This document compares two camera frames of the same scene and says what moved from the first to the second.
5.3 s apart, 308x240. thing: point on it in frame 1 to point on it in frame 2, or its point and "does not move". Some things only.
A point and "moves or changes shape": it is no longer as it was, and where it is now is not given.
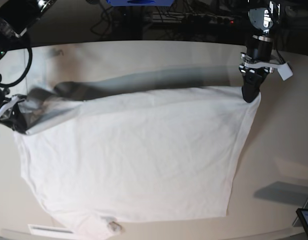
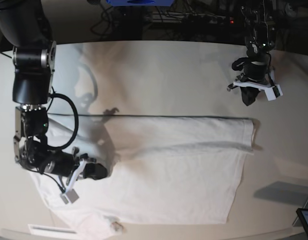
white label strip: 38,230 does not move
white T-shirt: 166,155 moves or changes shape
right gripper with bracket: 11,114 to 68,165
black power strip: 211,19 does not move
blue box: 140,3 does not move
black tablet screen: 307,216 does not move
